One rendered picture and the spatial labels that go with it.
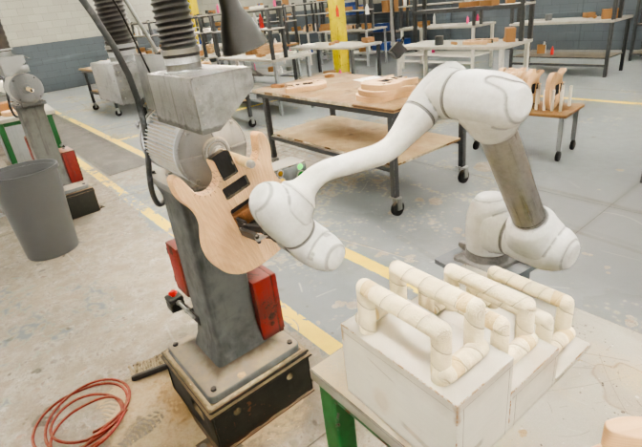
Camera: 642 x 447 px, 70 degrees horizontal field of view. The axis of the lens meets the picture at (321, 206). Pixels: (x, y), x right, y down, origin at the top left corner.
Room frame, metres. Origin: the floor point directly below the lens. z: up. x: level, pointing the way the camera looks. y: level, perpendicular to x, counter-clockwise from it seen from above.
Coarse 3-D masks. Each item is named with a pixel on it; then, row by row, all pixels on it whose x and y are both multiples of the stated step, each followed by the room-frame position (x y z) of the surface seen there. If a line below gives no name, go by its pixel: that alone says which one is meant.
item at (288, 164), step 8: (280, 160) 1.70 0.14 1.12; (288, 160) 1.69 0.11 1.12; (296, 160) 1.67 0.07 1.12; (304, 160) 1.67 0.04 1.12; (280, 168) 1.61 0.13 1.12; (288, 168) 1.62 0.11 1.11; (296, 168) 1.64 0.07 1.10; (304, 168) 1.66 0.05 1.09; (288, 176) 1.61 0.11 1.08; (296, 176) 1.64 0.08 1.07
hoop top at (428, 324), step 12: (360, 288) 0.67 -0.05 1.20; (372, 288) 0.65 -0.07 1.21; (384, 288) 0.65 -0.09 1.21; (372, 300) 0.64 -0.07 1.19; (384, 300) 0.62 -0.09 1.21; (396, 300) 0.61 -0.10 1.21; (396, 312) 0.60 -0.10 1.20; (408, 312) 0.58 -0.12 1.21; (420, 312) 0.57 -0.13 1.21; (420, 324) 0.56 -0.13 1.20; (432, 324) 0.55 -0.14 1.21; (444, 324) 0.54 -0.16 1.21; (432, 336) 0.54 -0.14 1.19; (444, 336) 0.53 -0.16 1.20
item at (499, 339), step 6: (492, 330) 0.63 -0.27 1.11; (498, 330) 0.62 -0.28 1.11; (504, 330) 0.62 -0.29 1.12; (492, 336) 0.63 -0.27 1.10; (498, 336) 0.62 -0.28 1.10; (504, 336) 0.62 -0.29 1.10; (492, 342) 0.63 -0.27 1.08; (498, 342) 0.62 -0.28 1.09; (504, 342) 0.62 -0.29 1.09; (498, 348) 0.62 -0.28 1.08; (504, 348) 0.62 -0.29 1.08
